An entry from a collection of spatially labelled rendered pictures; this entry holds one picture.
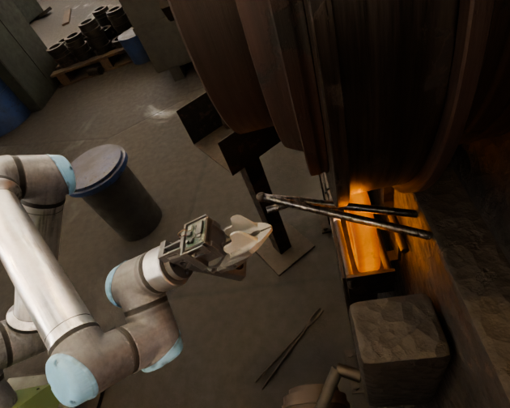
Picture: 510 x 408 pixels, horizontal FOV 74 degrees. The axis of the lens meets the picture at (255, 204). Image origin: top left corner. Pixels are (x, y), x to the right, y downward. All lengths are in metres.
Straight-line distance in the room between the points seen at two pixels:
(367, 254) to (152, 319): 0.43
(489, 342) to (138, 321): 0.57
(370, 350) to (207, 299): 1.11
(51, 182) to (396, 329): 0.90
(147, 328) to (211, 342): 0.70
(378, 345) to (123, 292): 0.49
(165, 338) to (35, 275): 0.28
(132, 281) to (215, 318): 0.76
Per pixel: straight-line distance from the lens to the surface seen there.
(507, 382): 0.37
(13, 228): 0.87
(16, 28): 4.26
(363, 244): 0.52
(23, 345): 1.40
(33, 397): 1.44
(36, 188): 1.05
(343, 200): 0.28
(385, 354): 0.43
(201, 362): 1.39
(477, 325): 0.38
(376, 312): 0.45
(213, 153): 1.07
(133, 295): 0.73
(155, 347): 0.72
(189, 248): 0.60
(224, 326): 1.40
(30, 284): 0.78
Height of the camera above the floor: 1.21
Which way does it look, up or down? 46 degrees down
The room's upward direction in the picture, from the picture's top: 24 degrees counter-clockwise
